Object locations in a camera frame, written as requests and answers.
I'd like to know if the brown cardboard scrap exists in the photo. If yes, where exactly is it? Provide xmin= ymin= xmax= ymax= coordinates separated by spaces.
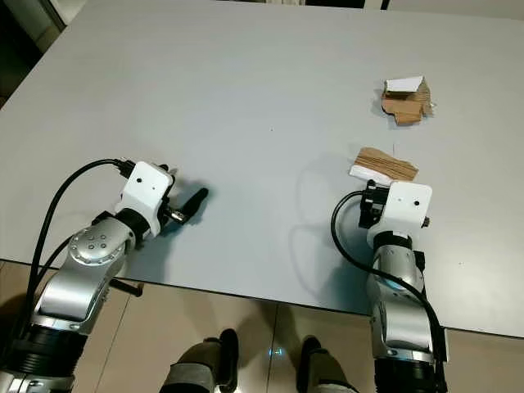
xmin=381 ymin=75 xmax=436 ymax=127

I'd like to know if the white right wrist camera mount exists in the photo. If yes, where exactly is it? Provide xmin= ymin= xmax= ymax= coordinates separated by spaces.
xmin=379 ymin=180 xmax=434 ymax=236

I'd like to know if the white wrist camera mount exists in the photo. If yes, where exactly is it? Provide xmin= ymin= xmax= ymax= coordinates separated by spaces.
xmin=379 ymin=180 xmax=434 ymax=236
xmin=120 ymin=160 xmax=174 ymax=240

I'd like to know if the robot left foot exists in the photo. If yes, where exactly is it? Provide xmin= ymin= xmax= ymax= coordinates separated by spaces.
xmin=159 ymin=327 xmax=241 ymax=393

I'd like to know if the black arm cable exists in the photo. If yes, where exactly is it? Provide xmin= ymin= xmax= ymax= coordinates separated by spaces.
xmin=35 ymin=157 xmax=133 ymax=289
xmin=331 ymin=189 xmax=449 ymax=363

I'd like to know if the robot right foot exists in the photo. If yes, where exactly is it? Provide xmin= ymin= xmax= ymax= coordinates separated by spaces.
xmin=298 ymin=335 xmax=354 ymax=393

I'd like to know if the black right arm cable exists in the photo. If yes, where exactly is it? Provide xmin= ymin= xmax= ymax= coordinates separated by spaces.
xmin=331 ymin=189 xmax=449 ymax=363

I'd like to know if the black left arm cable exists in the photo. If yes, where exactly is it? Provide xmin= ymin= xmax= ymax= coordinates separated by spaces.
xmin=35 ymin=157 xmax=133 ymax=289

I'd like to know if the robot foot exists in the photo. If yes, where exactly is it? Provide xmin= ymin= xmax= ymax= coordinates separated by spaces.
xmin=159 ymin=327 xmax=241 ymax=393
xmin=298 ymin=335 xmax=354 ymax=393

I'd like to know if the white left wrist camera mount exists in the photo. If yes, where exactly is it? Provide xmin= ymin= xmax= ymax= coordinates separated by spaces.
xmin=120 ymin=160 xmax=174 ymax=240

